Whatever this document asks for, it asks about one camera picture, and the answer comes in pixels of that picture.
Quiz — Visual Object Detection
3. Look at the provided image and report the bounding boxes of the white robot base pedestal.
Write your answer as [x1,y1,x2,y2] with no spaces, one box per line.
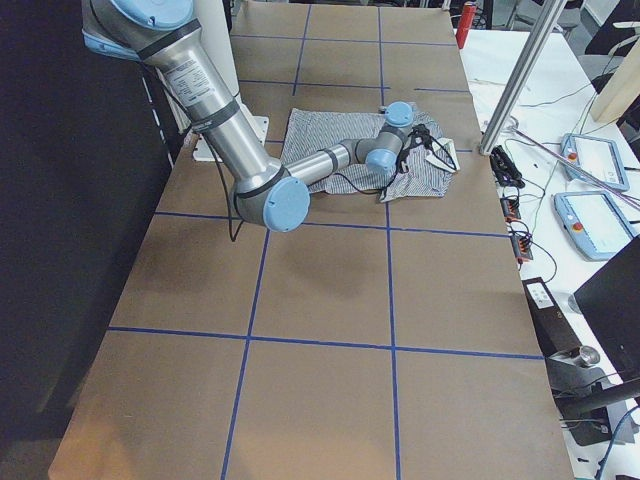
[194,0,266,146]

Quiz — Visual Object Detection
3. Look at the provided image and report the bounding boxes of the red cylinder bottle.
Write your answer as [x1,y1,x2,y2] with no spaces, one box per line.
[455,1,477,50]

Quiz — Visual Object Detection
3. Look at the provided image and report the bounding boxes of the wooden beam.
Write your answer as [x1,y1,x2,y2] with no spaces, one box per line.
[591,19,639,123]

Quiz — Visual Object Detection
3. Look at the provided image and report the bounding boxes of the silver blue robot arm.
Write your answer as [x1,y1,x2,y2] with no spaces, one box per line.
[81,0,414,232]

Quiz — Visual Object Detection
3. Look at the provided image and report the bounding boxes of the black box with label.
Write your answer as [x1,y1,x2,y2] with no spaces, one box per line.
[522,277,581,357]

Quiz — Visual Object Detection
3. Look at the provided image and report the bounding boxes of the lower blue teach pendant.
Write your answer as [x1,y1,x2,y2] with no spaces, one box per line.
[553,190,636,261]

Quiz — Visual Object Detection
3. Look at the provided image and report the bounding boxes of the black monitor stand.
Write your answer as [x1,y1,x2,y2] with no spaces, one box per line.
[547,238,639,446]

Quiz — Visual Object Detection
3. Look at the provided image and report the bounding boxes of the aluminium frame post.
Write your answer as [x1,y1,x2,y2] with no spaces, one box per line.
[479,0,566,155]

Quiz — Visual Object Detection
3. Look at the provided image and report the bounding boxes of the orange black connector strip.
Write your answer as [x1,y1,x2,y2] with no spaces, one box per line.
[499,197,533,265]

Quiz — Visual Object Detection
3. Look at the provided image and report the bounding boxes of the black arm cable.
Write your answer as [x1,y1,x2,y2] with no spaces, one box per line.
[212,124,459,244]

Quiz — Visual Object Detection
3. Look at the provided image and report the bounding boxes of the striped polo shirt white collar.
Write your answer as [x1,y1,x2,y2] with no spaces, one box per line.
[282,102,460,202]

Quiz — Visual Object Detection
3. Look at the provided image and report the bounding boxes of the black clamp tool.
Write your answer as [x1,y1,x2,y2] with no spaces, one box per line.
[489,145,526,188]

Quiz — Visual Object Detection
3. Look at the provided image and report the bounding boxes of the blue teach pendant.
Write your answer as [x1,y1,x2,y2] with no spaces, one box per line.
[561,134,630,192]
[553,190,636,261]

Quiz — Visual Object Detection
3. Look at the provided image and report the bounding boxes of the upper blue teach pendant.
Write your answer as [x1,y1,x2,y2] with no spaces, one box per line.
[561,134,630,192]

